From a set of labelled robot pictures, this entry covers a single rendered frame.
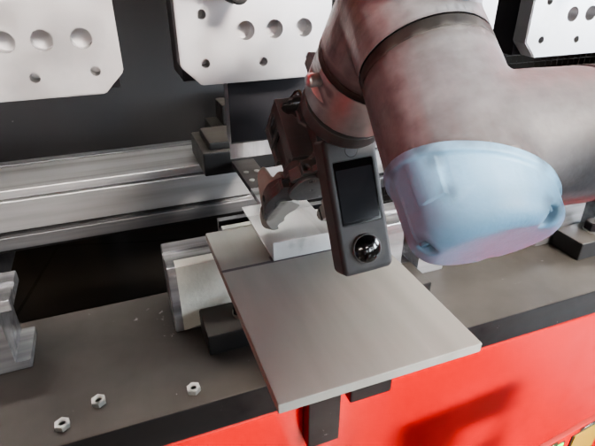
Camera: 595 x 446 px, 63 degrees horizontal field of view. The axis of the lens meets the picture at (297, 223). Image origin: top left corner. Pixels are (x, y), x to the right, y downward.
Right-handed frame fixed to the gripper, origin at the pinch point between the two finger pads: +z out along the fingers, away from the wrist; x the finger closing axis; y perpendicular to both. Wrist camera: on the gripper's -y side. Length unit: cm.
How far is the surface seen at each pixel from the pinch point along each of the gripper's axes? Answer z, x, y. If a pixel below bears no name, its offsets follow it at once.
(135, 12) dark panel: 23, 11, 54
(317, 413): 7.4, 1.6, -20.2
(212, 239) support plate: 3.2, 9.2, 1.0
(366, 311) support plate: -8.1, -1.1, -12.4
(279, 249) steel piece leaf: -2.1, 3.5, -3.2
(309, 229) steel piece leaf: 1.7, -1.8, -0.5
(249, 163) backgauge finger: 15.5, -0.6, 16.4
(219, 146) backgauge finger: 15.4, 3.2, 19.9
